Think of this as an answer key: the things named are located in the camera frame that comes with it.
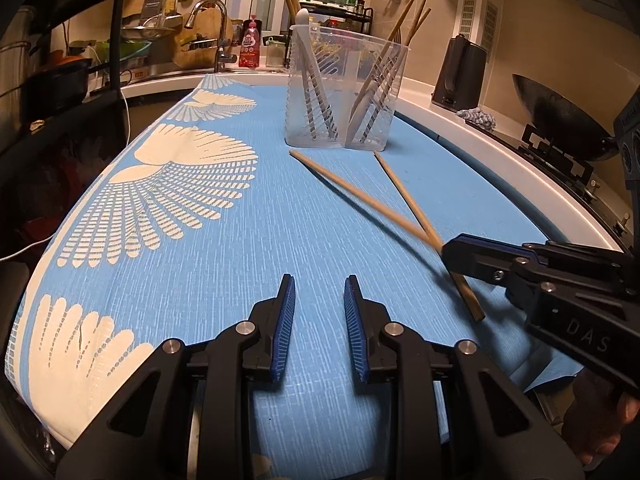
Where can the steel stock pot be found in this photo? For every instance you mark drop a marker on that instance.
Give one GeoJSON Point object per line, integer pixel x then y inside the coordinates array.
{"type": "Point", "coordinates": [15, 46]}

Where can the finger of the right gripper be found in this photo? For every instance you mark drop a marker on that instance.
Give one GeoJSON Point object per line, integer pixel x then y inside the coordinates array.
{"type": "Point", "coordinates": [564, 255]}
{"type": "Point", "coordinates": [493, 262]}

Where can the black condiment rack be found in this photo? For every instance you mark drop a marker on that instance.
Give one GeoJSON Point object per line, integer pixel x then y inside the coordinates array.
{"type": "Point", "coordinates": [352, 15]}

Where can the blue patterned table mat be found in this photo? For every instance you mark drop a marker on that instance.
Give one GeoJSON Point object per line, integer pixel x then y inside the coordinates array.
{"type": "Point", "coordinates": [197, 221]}

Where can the right hand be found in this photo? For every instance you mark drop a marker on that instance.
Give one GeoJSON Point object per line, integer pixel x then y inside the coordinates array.
{"type": "Point", "coordinates": [591, 427]}

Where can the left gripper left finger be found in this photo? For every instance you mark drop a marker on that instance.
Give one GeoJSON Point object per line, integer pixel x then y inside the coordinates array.
{"type": "Point", "coordinates": [143, 432]}

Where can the blue white dish cloth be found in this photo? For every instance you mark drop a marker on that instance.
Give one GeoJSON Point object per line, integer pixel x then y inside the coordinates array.
{"type": "Point", "coordinates": [477, 118]}

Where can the wooden cutting board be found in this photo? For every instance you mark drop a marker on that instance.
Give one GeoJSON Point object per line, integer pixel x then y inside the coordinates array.
{"type": "Point", "coordinates": [196, 47]}

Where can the black wok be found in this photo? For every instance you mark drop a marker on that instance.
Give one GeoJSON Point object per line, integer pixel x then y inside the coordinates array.
{"type": "Point", "coordinates": [562, 123]}

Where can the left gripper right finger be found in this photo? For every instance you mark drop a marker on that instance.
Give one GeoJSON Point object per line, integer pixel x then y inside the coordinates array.
{"type": "Point", "coordinates": [453, 413]}

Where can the white ceramic spoon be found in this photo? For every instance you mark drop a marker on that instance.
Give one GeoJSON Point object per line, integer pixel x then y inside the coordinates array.
{"type": "Point", "coordinates": [313, 71]}

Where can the orange lidded pot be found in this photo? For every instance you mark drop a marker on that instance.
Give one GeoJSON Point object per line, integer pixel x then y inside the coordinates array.
{"type": "Point", "coordinates": [69, 65]}

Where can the green plastic basin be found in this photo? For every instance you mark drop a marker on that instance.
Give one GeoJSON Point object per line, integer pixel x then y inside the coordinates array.
{"type": "Point", "coordinates": [127, 50]}

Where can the black metal shelf rack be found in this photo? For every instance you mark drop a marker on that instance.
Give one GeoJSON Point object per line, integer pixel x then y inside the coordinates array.
{"type": "Point", "coordinates": [71, 106]}

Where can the clear plastic utensil holder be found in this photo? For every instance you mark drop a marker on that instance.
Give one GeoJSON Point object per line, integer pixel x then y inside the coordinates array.
{"type": "Point", "coordinates": [345, 60]}

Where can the black gas stove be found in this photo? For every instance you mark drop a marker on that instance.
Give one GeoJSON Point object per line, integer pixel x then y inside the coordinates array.
{"type": "Point", "coordinates": [574, 176]}

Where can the wooden chopstick crossing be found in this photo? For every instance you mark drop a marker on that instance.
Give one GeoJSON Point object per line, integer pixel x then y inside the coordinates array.
{"type": "Point", "coordinates": [401, 221]}

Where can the black electric kettle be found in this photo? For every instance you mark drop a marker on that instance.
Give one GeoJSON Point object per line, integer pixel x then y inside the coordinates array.
{"type": "Point", "coordinates": [460, 79]}

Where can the chrome sink faucet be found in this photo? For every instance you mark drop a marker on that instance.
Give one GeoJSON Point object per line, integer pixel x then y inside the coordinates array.
{"type": "Point", "coordinates": [222, 57]}

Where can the red dish soap bottle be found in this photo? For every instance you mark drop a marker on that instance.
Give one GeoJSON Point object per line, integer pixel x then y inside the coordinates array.
{"type": "Point", "coordinates": [251, 40]}

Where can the glass jar green lid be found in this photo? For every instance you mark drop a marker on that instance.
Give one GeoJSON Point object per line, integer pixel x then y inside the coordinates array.
{"type": "Point", "coordinates": [275, 51]}

